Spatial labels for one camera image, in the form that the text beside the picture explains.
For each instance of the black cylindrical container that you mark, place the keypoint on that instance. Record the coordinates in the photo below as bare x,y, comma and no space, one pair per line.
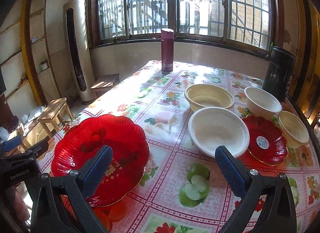
279,73

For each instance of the white tower air conditioner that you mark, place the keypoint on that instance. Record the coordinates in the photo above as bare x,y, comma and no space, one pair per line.
74,14

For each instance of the magenta thermos bottle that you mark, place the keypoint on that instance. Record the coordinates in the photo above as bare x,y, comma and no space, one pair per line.
167,50

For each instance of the small red plastic plate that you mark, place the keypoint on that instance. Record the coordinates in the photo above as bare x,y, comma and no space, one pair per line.
267,143

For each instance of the large yellow plastic bowl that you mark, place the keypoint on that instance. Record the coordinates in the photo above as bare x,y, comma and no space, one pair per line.
208,95

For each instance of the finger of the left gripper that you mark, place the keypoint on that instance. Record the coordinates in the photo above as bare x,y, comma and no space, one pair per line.
12,143
34,152

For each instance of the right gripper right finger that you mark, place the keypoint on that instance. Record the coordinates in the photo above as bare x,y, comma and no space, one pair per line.
278,213

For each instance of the small white disposable bowl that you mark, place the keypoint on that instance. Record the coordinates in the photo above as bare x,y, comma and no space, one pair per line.
261,103

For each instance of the large red plastic plate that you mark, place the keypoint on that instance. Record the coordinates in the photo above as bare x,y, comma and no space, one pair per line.
130,155

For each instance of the small wooden stool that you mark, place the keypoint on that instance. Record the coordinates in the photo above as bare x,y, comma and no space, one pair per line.
104,84

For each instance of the small yellow plastic bowl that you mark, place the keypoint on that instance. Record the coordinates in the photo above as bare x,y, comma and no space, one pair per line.
294,130

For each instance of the large white disposable bowl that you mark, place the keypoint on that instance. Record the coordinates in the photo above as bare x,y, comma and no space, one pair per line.
211,127

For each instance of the large barred window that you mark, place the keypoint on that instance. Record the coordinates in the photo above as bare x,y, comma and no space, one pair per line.
247,25

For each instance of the light wooden chair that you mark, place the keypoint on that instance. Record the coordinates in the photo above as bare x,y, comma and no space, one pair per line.
46,123

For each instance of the floral fruit tablecloth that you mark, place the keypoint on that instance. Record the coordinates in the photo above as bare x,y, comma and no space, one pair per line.
156,102

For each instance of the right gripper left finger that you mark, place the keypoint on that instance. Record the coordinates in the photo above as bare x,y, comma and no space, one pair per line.
48,212

